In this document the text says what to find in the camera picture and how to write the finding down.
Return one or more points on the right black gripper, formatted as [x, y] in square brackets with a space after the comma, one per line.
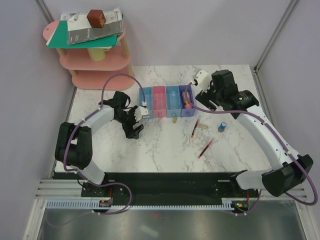
[204, 98]

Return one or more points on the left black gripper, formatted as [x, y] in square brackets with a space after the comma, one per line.
[129, 132]

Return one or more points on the pink-capped clear tube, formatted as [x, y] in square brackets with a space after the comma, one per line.
[187, 100]

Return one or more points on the blue-capped small bottle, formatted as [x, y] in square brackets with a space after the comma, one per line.
[222, 127]

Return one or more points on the pastel four-compartment drawer organizer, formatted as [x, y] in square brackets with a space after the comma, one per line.
[167, 101]

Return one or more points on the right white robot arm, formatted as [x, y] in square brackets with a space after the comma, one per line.
[288, 167]

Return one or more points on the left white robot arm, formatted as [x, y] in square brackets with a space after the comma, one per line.
[74, 146]

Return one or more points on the red pen upper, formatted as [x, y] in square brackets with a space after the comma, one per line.
[194, 129]

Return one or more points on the red pen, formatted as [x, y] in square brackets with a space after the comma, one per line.
[194, 129]
[205, 148]

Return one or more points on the pink three-tier shelf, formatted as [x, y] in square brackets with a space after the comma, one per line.
[91, 75]

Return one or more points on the tan cork eraser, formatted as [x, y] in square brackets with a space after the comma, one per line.
[174, 120]

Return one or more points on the red pen lower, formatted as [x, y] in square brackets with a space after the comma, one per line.
[205, 148]

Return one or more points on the cream cylinder on shelf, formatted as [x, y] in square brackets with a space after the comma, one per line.
[96, 54]

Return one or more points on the grey manual booklet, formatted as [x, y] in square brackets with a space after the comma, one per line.
[89, 34]

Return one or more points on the green folder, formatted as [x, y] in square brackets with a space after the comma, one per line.
[59, 34]

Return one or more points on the dark red cube box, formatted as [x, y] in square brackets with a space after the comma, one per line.
[96, 18]

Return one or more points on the white papers stack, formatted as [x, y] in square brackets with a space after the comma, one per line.
[78, 20]

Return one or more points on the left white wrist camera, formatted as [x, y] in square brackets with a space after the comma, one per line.
[141, 112]

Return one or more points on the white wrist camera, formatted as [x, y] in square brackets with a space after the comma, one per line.
[141, 112]
[202, 80]

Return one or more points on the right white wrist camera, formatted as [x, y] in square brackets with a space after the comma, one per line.
[202, 80]

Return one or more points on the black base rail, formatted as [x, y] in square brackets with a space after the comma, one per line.
[169, 188]

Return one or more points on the white slotted cable duct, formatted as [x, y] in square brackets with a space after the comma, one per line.
[95, 204]

